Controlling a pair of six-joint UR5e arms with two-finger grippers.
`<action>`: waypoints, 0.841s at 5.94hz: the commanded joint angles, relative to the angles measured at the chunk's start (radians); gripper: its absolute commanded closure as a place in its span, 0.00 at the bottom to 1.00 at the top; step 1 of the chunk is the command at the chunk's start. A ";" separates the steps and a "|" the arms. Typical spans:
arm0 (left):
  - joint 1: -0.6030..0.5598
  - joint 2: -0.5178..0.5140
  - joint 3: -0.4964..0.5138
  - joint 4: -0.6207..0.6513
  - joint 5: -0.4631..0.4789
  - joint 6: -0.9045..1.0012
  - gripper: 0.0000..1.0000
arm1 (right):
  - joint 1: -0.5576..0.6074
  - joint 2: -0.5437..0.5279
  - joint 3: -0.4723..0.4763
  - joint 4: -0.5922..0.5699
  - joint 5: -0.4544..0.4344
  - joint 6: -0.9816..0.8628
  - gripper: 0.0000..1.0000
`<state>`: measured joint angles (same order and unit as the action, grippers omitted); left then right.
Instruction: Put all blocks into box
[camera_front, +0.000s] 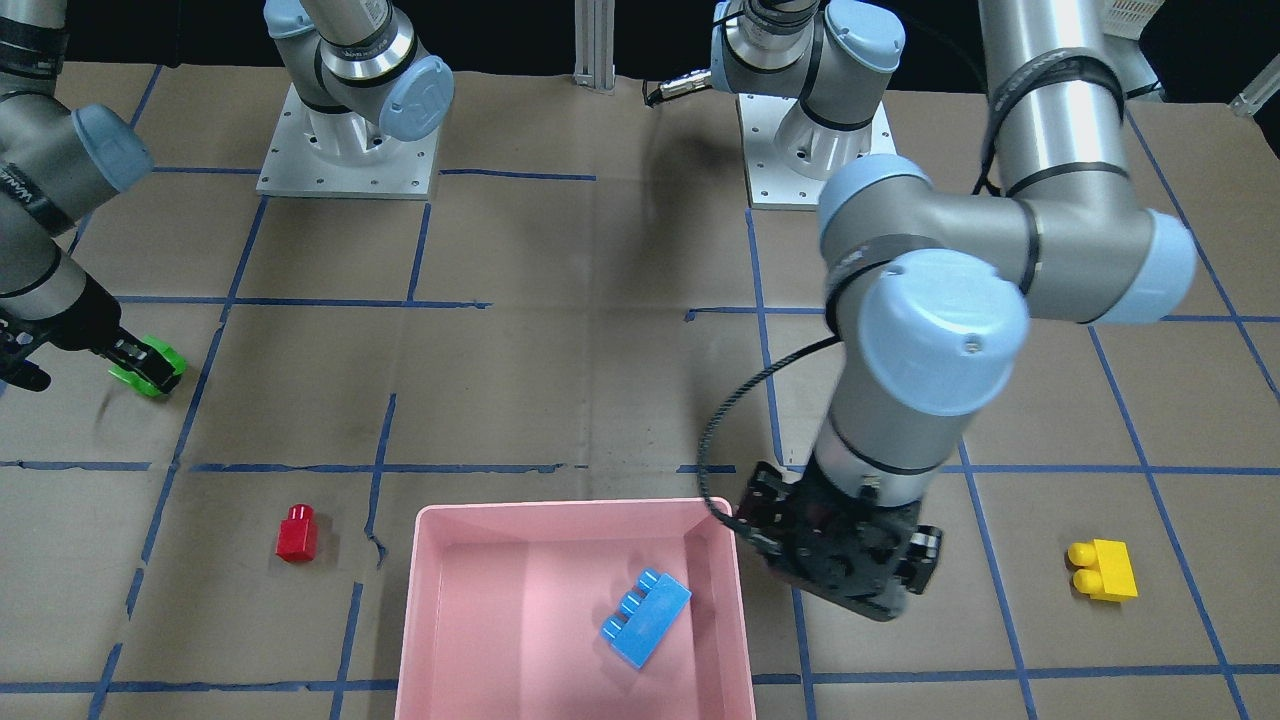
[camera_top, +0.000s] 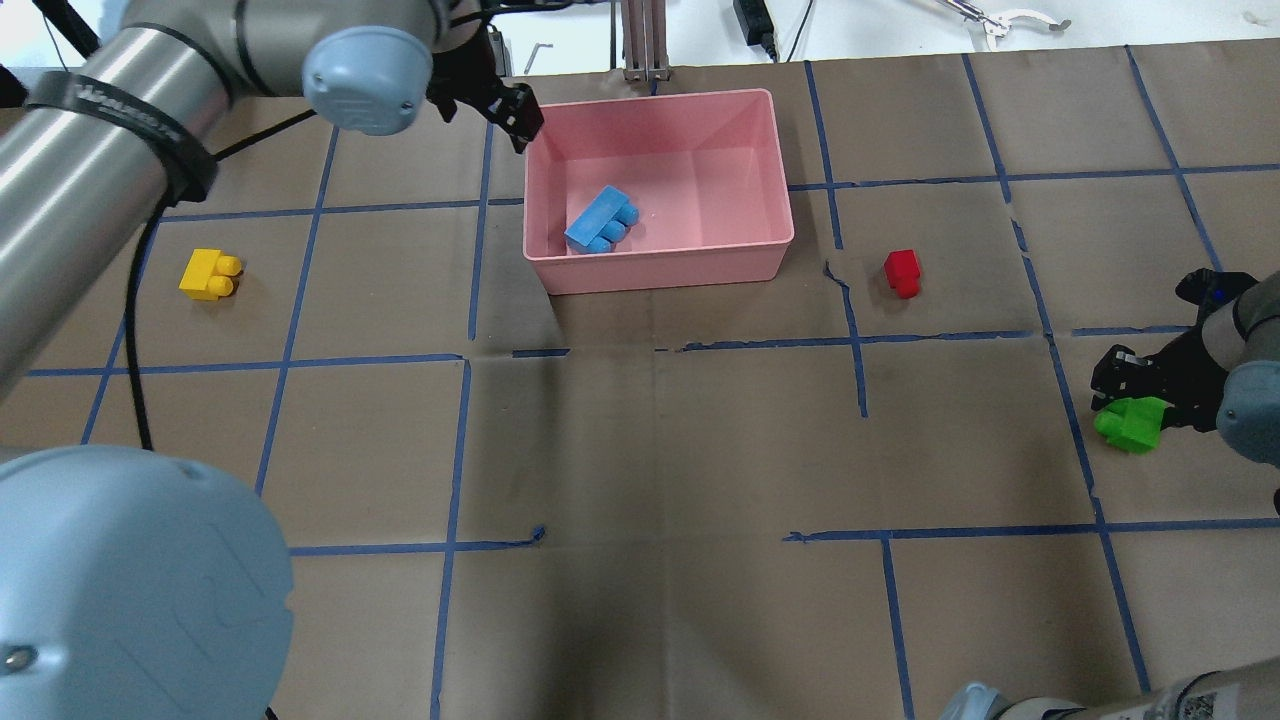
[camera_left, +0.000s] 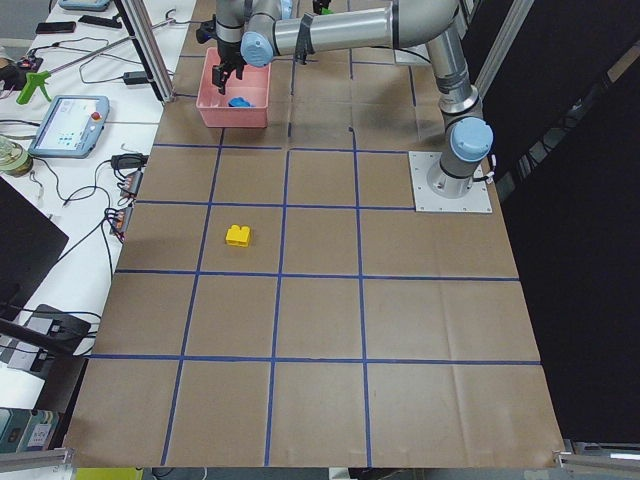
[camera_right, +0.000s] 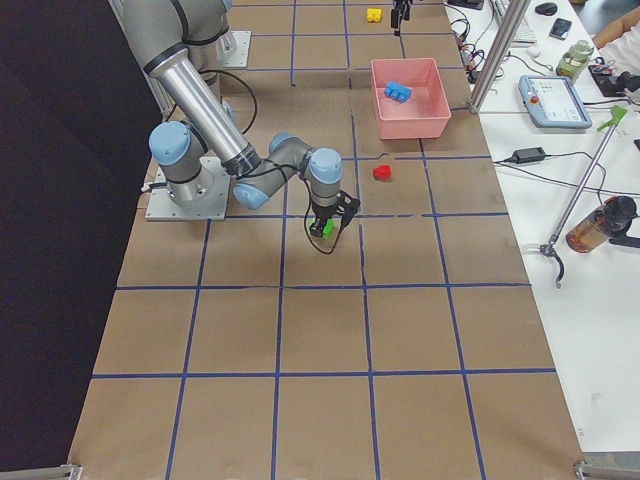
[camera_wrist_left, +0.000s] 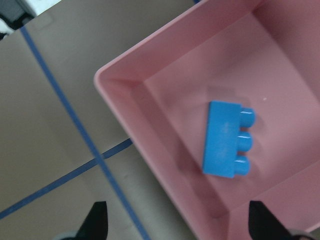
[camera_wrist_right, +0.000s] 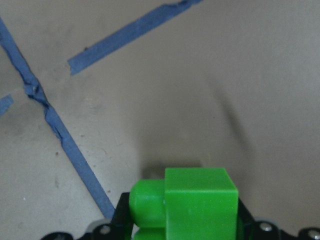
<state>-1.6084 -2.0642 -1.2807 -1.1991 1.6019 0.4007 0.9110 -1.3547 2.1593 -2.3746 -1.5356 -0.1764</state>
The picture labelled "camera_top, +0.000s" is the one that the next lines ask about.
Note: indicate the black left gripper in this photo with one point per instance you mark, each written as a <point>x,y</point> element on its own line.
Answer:
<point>487,87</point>

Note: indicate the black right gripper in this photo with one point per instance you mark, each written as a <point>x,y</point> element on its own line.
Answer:
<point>1187,378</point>

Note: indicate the green toy block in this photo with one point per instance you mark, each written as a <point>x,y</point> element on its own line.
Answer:
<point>1134,425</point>

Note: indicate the blue toy block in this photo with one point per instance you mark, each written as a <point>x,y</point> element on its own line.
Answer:
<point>604,222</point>

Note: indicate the red toy block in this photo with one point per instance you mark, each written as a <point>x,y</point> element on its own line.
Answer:
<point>903,273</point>

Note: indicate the yellow toy block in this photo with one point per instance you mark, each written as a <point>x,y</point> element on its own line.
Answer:
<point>210,275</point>

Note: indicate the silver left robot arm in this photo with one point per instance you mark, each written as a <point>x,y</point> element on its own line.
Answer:
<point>138,585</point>

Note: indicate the pink plastic box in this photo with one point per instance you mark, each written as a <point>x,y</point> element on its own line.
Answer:
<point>705,170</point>

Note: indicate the black power adapter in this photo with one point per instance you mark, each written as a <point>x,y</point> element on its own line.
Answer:
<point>755,21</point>

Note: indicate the long reacher grabber tool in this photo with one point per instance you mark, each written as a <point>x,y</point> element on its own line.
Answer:
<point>993,28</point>

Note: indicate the aluminium frame post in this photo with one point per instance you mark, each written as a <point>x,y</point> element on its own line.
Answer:
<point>645,41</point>

